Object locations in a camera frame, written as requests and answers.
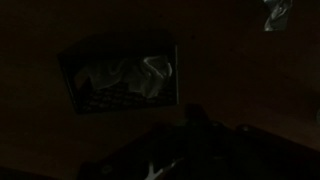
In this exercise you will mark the white towel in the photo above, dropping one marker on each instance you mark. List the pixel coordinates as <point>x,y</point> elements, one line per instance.
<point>146,78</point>

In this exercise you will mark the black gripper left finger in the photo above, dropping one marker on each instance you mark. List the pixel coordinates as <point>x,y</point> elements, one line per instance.
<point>196,116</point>

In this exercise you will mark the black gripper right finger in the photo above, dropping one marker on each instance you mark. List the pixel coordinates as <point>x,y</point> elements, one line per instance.
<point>253,133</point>

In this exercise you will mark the black box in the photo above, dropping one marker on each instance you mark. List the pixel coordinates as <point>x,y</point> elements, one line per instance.
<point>100,101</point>

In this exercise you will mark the crumpled clear plastic wrapper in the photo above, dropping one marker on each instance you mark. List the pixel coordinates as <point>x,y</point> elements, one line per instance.
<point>277,15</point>

